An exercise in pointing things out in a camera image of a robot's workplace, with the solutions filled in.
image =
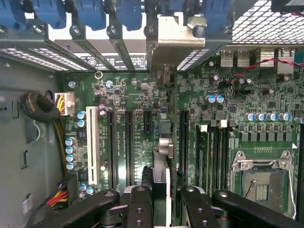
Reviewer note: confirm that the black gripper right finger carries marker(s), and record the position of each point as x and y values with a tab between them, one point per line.
197	209

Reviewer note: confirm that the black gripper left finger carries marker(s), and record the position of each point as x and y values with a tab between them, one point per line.
140	209

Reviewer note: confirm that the black installed RAM stick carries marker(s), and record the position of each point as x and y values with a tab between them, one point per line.
203	161

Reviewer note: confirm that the socket locking lever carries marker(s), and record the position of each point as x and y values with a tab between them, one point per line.
249	188

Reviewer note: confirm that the long black expansion slot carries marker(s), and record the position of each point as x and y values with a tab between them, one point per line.
184	142
112	147
129	147

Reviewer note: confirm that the CPU socket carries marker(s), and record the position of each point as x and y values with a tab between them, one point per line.
263	183

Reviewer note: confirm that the white expansion slot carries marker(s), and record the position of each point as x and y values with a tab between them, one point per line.
92	142

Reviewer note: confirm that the short black expansion slot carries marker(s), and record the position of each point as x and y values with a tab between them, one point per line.
147	121

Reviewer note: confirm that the green motherboard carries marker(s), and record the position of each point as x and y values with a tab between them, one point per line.
133	95

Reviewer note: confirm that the white power connector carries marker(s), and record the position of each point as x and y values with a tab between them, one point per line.
67	102

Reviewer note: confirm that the grey open PC case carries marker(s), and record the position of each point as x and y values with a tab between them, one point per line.
256	26

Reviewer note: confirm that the blue card retainer clip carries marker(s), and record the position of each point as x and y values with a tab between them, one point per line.
50	14
217	16
130	14
92	14
12	14

